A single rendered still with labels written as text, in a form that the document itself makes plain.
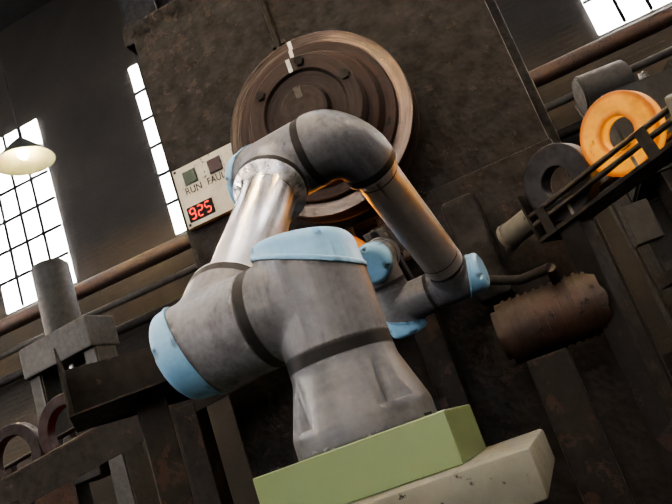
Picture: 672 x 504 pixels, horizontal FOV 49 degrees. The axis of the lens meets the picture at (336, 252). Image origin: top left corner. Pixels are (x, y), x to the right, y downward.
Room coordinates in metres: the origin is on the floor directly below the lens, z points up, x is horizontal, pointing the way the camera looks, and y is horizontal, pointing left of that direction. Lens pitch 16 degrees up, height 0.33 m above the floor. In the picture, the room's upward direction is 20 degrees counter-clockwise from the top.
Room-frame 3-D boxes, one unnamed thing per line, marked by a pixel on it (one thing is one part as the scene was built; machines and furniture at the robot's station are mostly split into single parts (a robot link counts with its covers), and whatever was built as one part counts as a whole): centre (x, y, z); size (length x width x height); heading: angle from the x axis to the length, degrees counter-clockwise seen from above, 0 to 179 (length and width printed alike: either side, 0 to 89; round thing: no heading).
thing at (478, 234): (1.61, -0.30, 0.68); 0.11 x 0.08 x 0.24; 165
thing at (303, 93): (1.56, -0.05, 1.11); 0.28 x 0.06 x 0.28; 75
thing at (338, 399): (0.78, 0.03, 0.40); 0.15 x 0.15 x 0.10
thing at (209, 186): (1.85, 0.23, 1.15); 0.26 x 0.02 x 0.18; 75
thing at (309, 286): (0.78, 0.04, 0.52); 0.13 x 0.12 x 0.14; 68
